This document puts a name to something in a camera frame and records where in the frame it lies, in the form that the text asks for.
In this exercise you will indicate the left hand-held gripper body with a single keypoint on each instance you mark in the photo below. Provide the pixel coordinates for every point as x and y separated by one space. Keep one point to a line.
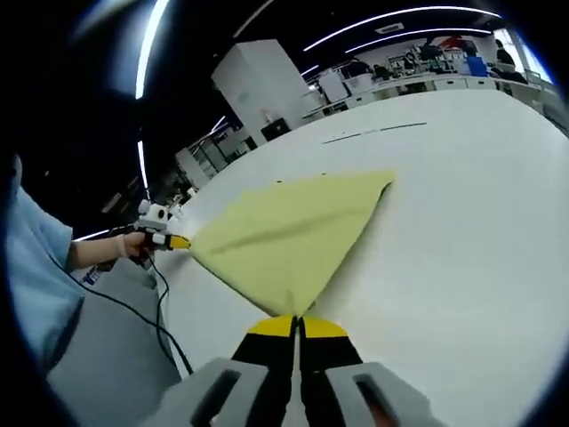
154 218

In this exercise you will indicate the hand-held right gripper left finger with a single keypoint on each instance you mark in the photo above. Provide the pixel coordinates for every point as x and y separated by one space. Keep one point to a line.
271 338

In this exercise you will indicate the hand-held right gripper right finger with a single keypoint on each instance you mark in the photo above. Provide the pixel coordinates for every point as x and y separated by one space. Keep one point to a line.
324 342

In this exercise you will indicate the yellow-green grey blue garment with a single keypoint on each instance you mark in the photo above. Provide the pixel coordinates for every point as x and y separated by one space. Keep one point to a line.
289 231

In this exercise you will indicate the person's left hand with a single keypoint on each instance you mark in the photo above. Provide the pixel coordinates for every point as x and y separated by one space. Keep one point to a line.
132 245

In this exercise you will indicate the white blue printed tag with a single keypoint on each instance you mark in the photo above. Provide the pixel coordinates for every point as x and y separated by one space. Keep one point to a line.
92 276

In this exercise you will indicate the person's grey trousers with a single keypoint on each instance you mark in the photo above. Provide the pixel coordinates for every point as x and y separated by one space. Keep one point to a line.
111 356

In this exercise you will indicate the curved ceiling light strip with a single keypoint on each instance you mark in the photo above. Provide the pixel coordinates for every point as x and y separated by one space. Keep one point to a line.
400 18
149 49

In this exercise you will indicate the white square pillar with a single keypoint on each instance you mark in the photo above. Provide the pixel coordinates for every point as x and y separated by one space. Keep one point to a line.
262 84

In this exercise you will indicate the white standing board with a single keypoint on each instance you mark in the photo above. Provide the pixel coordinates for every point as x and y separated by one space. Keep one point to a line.
334 86

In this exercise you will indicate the white cabinet counter row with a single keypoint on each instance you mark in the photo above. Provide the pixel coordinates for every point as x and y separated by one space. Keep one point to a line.
444 84

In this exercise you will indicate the ceiling air vent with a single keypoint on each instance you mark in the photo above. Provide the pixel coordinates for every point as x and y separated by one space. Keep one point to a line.
389 28

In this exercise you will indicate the blue storage bin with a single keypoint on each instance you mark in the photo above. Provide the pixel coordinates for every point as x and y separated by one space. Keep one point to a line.
476 66

